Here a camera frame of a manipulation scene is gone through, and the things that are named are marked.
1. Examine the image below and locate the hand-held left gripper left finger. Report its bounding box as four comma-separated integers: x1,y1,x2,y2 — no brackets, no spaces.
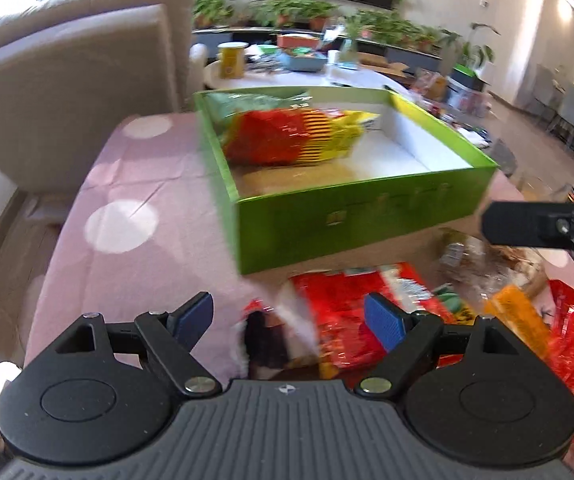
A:
50,291,222,398

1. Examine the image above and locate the green snack packet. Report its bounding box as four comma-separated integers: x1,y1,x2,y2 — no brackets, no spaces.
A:
207,91,313,126

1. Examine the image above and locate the dark round marble table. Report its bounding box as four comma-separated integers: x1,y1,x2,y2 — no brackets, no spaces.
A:
437,105,518,173

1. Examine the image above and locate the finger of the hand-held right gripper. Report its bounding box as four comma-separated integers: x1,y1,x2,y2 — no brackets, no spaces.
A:
482,203,574,251

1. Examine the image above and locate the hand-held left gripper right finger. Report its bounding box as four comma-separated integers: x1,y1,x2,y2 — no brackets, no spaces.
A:
356,293,534,396

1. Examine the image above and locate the open cardboard box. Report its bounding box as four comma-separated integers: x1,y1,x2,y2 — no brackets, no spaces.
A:
357,52,410,78

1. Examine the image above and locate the large leaf plant white pot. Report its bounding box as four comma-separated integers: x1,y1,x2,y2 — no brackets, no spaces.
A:
459,22,500,81

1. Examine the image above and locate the red yellow striped snack packet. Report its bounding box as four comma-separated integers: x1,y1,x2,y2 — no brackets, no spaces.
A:
222,107,380,167

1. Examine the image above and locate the blue plastic basin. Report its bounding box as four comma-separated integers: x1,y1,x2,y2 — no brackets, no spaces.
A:
279,50,328,73

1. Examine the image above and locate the red tissue box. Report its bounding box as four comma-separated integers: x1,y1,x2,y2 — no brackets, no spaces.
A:
277,33,320,51

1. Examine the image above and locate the round white table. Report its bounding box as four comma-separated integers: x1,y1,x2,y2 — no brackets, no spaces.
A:
204,55,408,95

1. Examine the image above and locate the clear bread packet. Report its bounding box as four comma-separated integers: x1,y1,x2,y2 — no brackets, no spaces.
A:
437,230,548,301

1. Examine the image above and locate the grey television console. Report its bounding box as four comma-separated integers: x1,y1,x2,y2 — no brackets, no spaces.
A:
192,27,448,63

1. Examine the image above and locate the orange plastic bag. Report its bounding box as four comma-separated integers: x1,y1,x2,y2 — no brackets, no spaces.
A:
412,70,448,101

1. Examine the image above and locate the storage bin with green lid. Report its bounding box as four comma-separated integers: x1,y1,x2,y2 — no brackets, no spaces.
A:
447,65,490,111

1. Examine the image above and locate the glass vase with green plant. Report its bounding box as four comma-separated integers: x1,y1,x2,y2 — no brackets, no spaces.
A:
339,25,360,63

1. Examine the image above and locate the beige armchair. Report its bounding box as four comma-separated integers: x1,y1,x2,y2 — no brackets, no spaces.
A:
0,0,208,231

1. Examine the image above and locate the green cardboard box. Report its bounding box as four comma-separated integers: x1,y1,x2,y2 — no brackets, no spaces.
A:
193,86,500,276

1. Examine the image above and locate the pink polka dot tablecloth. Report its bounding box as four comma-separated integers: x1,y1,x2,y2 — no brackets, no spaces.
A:
22,112,574,461

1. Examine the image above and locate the dark chocolate snack packet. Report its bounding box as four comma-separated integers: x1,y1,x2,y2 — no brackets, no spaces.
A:
239,300,319,377

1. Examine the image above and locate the row of potted plants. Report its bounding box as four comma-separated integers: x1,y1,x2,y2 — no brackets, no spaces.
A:
192,0,462,53

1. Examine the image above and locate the yellow can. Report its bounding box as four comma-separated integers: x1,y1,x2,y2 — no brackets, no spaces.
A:
217,41,249,79

